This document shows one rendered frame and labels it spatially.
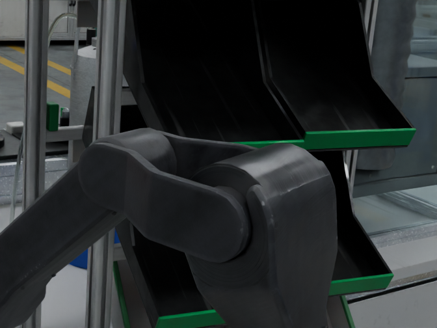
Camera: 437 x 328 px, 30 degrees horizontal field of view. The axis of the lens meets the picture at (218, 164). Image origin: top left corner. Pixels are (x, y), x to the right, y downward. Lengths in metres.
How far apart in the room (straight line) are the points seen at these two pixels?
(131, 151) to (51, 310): 1.11
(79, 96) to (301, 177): 1.22
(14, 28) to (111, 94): 9.24
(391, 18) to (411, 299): 0.64
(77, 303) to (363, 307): 0.63
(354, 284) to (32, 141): 0.39
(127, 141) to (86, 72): 1.15
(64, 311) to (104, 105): 0.80
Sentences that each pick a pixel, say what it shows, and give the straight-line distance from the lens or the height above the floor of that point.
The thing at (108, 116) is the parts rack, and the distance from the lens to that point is 0.77.
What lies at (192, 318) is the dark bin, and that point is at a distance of 0.76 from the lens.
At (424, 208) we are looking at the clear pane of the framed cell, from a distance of 2.05.
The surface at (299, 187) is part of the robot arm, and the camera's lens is 0.40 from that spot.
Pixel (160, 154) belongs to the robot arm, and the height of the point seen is 1.42.
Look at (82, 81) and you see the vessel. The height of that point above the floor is 1.24.
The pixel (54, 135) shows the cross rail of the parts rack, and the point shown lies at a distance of 0.95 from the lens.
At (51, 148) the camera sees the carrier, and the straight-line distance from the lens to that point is 2.14.
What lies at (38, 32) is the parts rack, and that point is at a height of 1.42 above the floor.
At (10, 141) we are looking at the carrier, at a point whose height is 0.97.
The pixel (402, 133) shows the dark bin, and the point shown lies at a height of 1.36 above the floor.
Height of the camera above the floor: 1.55
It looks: 16 degrees down
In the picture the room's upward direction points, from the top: 5 degrees clockwise
